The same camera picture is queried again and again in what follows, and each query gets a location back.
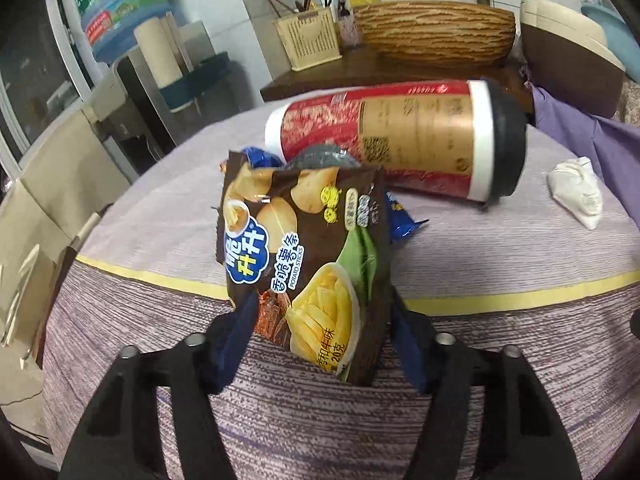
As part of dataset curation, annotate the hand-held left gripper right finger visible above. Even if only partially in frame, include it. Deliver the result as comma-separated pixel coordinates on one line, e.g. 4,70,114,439
387,290,583,480

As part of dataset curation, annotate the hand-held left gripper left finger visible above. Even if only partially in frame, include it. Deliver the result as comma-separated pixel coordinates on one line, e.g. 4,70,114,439
59,305,261,480

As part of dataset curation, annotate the brown potato stick packet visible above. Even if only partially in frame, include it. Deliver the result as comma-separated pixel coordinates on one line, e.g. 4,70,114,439
216,149,393,388

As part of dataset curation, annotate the blue snack wrapper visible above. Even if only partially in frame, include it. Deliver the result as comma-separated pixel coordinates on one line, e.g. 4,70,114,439
242,146,431,246

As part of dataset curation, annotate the grey crumpled wrapper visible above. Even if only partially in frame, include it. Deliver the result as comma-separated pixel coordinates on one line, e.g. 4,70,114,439
285,144,366,171

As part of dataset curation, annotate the red paper cup black lid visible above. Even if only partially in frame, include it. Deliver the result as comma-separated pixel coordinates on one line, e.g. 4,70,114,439
264,79,528,206

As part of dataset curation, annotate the white crumpled tissue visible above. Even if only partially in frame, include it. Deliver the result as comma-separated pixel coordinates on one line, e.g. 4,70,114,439
546,156,604,231

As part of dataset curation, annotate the brown cardboard box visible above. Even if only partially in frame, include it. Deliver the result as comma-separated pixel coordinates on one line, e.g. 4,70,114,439
0,107,141,366

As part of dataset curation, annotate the white water dispenser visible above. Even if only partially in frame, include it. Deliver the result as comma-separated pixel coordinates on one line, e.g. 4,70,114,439
90,50,173,163

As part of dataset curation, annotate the teal plastic tray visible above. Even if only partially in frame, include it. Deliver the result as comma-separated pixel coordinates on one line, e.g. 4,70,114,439
159,52,233,111

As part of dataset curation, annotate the purple floral bed sheet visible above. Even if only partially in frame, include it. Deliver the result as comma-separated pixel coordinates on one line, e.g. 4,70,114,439
530,85,640,201

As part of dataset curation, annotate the paper towel roll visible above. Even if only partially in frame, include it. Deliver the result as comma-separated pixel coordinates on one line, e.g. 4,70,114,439
134,19,184,86

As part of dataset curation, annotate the beige slotted utensil holder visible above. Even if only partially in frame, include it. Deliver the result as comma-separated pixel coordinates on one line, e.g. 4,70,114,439
272,6,343,72

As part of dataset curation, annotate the woven wood-pattern basin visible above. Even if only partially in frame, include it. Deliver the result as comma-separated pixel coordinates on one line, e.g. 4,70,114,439
352,1,517,66

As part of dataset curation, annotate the small patterned holder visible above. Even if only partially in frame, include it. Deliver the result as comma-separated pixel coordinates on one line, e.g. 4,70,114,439
337,12,363,51

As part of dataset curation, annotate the glass sliding door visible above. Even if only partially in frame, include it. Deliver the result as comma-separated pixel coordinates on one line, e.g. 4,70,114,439
0,0,86,171

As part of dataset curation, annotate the blue water jug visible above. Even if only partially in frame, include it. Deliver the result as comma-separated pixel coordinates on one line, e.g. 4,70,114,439
70,0,173,65

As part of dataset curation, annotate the light blue basin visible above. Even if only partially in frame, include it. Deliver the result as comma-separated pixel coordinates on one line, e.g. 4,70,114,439
580,0,626,36

